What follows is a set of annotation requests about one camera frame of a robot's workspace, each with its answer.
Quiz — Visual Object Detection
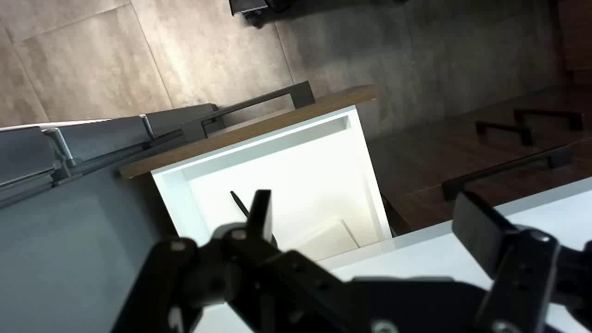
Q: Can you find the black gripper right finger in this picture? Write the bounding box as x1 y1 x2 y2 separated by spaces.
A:
452 193 560 291

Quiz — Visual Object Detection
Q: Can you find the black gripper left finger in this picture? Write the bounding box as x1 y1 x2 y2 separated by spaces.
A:
247 189 275 243

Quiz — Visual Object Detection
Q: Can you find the dark wood lower cabinet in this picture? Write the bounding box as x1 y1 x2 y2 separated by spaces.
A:
373 86 592 235

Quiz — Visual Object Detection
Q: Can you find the black long cabinet handle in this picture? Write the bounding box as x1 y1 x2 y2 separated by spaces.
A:
441 147 572 202

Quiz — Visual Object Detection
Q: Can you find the black cabinet door handle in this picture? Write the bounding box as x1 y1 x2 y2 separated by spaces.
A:
476 121 534 147

